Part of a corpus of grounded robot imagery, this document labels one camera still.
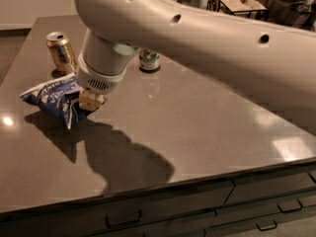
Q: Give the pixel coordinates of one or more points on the lower right drawer with handle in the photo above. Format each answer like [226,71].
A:
[262,217]

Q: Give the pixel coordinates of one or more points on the orange soda can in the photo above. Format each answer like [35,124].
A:
[60,48]

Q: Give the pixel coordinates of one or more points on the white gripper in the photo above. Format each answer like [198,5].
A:
[99,79]

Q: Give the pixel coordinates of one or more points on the black wire napkin holder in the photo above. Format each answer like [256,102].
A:
[242,8]

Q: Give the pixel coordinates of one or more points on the left drawer with handle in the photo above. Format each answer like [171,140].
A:
[115,216]

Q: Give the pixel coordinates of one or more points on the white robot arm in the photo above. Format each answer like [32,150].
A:
[267,63]

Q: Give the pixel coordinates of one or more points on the blue chip bag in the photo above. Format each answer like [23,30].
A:
[59,98]

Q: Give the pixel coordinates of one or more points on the green and white soda can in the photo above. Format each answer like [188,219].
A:
[149,60]

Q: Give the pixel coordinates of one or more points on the drawer with handle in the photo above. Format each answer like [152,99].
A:
[115,216]
[262,217]
[259,190]

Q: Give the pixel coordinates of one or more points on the dark snack box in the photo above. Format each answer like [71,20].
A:
[289,13]

